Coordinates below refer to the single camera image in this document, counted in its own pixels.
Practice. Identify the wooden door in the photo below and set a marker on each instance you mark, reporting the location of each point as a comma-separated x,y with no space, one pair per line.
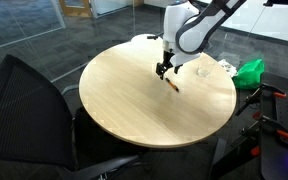
74,8

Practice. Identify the black perforated mounting board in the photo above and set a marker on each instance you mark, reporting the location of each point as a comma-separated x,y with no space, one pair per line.
284,146

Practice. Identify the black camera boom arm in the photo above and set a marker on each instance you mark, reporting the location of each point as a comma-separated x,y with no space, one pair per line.
284,2

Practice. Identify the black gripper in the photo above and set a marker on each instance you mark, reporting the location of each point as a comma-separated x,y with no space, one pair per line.
168,57

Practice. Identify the orange pen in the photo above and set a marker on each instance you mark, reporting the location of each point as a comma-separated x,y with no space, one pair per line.
172,85

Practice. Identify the clear glass cup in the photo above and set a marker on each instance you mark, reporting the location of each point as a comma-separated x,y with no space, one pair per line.
202,71

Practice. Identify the green plastic bag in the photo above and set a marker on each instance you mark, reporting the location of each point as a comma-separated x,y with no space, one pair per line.
249,75

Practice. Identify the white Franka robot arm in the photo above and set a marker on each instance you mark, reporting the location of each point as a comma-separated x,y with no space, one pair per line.
177,16

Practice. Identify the black mesh office chair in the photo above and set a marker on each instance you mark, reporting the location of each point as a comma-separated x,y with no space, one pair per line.
20,113

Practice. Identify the white plastic bag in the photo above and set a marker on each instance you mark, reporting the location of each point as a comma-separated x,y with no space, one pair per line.
229,66

